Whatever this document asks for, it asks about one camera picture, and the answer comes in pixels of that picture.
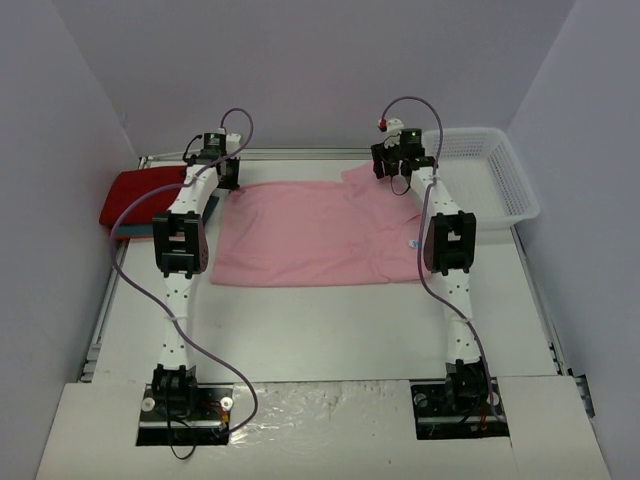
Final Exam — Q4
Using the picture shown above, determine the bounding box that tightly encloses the pink t shirt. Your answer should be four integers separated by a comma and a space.
210, 166, 420, 288

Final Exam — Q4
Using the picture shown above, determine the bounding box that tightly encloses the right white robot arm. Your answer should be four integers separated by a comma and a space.
371, 119, 486, 413

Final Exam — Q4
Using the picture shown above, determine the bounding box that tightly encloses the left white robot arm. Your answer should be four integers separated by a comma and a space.
152, 127, 241, 418

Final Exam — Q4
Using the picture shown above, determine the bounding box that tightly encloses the white plastic basket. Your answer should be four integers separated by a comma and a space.
423, 127, 540, 230

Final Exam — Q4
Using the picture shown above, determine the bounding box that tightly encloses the folded red t shirt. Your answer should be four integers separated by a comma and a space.
99, 166, 186, 228

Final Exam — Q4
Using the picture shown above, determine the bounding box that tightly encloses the folded teal t shirt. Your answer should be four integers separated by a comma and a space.
142, 195, 219, 232

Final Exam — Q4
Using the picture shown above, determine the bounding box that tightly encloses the white foam board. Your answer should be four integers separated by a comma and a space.
38, 376, 609, 479

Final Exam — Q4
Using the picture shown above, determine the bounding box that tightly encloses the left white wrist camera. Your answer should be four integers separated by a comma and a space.
216, 128, 242, 158

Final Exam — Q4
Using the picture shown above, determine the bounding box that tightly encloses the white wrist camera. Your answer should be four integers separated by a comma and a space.
378, 118, 405, 149
216, 128, 242, 158

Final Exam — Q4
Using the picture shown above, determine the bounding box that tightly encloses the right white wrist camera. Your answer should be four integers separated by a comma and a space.
378, 118, 405, 149

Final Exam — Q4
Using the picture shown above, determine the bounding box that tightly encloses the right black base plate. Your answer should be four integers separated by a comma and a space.
410, 380, 510, 441

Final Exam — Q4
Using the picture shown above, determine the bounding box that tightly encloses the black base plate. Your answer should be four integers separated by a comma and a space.
410, 380, 510, 441
136, 384, 234, 447

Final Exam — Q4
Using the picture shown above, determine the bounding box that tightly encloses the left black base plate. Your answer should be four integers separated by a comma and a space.
136, 384, 234, 447

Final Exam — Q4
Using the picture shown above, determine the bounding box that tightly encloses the thin black cable loop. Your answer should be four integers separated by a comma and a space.
167, 419, 197, 461

